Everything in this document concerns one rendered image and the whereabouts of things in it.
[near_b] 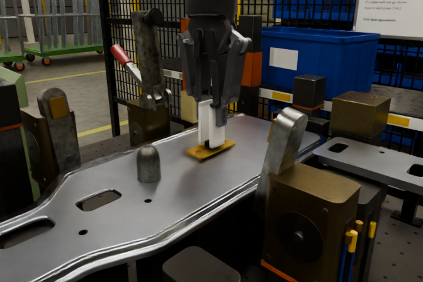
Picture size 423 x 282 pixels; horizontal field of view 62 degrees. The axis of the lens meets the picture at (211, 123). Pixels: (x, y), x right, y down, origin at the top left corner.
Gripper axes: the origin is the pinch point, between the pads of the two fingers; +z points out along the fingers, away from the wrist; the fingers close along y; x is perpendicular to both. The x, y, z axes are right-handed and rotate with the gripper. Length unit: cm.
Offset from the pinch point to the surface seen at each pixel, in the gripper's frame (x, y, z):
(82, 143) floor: 97, -254, 105
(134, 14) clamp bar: -1.8, -16.3, -16.2
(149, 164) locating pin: -13.4, 1.4, 2.0
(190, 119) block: 6.1, -11.4, 3.4
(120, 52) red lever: -0.5, -23.6, -9.0
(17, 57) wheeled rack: 187, -654, 78
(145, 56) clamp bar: -1.7, -14.1, -9.2
